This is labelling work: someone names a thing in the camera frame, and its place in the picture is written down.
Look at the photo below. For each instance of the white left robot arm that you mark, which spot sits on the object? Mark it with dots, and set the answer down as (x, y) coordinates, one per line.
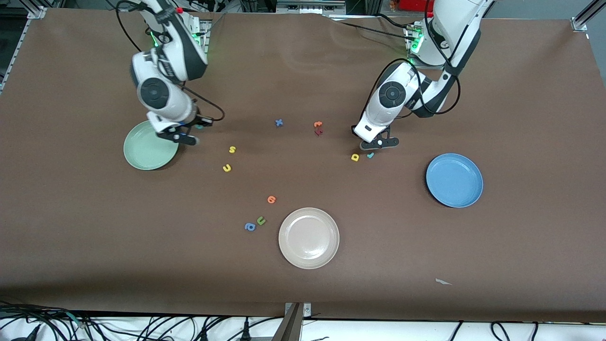
(466, 19)

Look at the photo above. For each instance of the red box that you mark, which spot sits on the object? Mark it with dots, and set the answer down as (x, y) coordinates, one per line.
(414, 4)

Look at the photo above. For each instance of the beige plate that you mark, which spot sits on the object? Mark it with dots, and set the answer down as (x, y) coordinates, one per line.
(308, 238)

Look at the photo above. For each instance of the grey metal box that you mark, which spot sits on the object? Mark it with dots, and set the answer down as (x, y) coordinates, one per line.
(307, 7)

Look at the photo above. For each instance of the blue foam letter a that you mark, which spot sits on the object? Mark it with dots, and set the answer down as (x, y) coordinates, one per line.
(247, 227)

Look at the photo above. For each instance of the aluminium frame profile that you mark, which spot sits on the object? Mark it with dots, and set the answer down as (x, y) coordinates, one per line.
(33, 14)
(584, 19)

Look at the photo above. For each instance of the metal frame bracket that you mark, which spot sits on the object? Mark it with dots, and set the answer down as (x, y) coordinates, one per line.
(294, 322)

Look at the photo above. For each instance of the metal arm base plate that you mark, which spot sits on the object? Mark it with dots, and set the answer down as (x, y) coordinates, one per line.
(411, 33)
(207, 33)

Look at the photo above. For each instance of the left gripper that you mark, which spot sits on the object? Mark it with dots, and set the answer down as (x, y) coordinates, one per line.
(352, 128)

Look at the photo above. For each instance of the green foam letter u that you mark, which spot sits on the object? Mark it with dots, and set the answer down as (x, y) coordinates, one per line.
(260, 221)

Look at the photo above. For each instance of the white paper scrap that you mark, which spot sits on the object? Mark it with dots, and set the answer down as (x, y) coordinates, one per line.
(442, 282)

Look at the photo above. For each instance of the blue plate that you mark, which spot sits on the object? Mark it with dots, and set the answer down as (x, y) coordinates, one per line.
(454, 180)

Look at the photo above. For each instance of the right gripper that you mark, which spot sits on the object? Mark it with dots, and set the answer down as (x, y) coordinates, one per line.
(190, 124)

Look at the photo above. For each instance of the green plate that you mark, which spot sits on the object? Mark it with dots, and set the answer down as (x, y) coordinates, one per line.
(147, 151)

